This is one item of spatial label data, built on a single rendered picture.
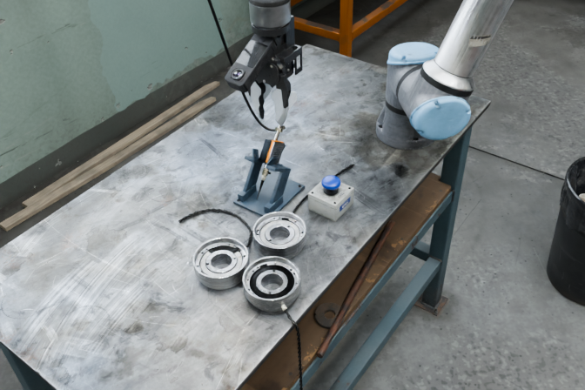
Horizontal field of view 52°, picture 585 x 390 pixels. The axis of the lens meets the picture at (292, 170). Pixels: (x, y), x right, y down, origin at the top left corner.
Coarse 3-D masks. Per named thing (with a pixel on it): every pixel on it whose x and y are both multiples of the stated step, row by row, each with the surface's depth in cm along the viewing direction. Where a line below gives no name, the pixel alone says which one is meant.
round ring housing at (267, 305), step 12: (252, 264) 112; (264, 264) 113; (276, 264) 113; (288, 264) 113; (264, 276) 111; (276, 276) 112; (264, 288) 109; (300, 288) 110; (252, 300) 107; (264, 300) 106; (276, 300) 106; (288, 300) 107
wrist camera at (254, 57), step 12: (252, 36) 113; (252, 48) 111; (264, 48) 111; (276, 48) 113; (240, 60) 111; (252, 60) 110; (264, 60) 111; (228, 72) 110; (240, 72) 109; (252, 72) 109; (228, 84) 111; (240, 84) 109
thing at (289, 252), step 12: (264, 216) 122; (276, 216) 123; (288, 216) 123; (276, 228) 121; (288, 228) 121; (300, 228) 121; (276, 240) 118; (288, 240) 118; (300, 240) 116; (264, 252) 117; (276, 252) 116; (288, 252) 116
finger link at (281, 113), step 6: (276, 90) 116; (276, 96) 117; (294, 96) 121; (276, 102) 118; (282, 102) 117; (288, 102) 120; (294, 102) 122; (276, 108) 119; (282, 108) 118; (288, 108) 119; (276, 114) 120; (282, 114) 119; (276, 120) 121; (282, 120) 121
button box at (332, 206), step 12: (312, 192) 126; (324, 192) 126; (336, 192) 126; (348, 192) 126; (312, 204) 127; (324, 204) 125; (336, 204) 124; (348, 204) 128; (324, 216) 127; (336, 216) 125
